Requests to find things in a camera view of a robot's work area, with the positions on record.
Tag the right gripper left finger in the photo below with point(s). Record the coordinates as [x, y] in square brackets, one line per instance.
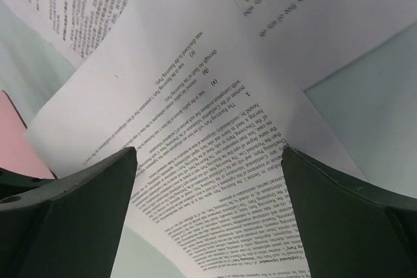
[67, 227]

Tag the printed text sheet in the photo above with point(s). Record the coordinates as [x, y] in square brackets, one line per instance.
[314, 38]
[186, 85]

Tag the printed form sheet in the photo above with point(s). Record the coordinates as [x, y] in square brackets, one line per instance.
[74, 27]

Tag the pink clipboard folder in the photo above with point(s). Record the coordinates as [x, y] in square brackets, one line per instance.
[16, 153]

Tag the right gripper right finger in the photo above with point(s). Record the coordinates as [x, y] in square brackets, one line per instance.
[349, 227]

